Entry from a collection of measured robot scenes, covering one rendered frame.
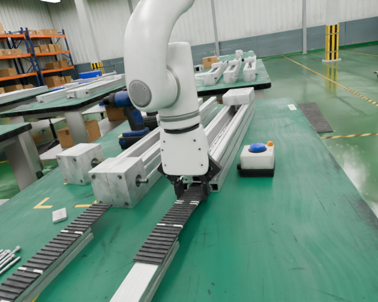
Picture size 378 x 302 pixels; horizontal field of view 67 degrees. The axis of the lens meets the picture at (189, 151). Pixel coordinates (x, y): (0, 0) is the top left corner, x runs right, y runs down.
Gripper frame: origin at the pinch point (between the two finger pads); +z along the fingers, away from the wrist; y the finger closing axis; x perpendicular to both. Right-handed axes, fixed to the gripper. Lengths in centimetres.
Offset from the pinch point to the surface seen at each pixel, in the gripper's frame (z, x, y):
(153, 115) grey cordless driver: -4, 60, -38
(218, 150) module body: -5.5, 10.7, 4.2
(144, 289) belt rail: 0.1, -27.5, 2.0
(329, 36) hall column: 4, 1008, 131
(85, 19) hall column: -182, 902, -681
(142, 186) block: 0.2, 2.2, -14.0
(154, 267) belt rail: 0.0, -23.5, 1.6
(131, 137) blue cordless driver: -2, 36, -36
